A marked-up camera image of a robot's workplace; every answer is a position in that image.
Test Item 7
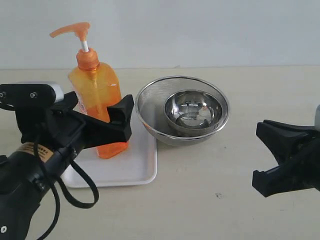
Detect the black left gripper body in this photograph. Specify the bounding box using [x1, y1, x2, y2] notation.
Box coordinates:
[14, 105, 85, 165]

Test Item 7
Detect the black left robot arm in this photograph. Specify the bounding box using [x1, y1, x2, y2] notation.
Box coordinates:
[0, 92, 134, 240]

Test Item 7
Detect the steel mesh strainer basket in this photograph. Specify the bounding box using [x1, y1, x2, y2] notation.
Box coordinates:
[135, 75, 231, 147]

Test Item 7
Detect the small stainless steel bowl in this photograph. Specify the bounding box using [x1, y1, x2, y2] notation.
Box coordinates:
[164, 90, 224, 132]

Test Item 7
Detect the orange pump soap bottle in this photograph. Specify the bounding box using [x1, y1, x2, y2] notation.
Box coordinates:
[49, 22, 130, 160]

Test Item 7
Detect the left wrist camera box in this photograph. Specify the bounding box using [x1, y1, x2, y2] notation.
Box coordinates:
[0, 81, 64, 108]

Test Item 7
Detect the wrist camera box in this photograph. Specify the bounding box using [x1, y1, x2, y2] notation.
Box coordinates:
[0, 81, 64, 108]
[314, 105, 320, 132]

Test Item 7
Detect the white rectangular foam tray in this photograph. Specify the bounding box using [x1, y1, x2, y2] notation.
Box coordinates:
[75, 113, 158, 187]

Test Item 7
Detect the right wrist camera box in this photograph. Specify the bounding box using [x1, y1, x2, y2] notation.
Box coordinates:
[314, 105, 320, 132]

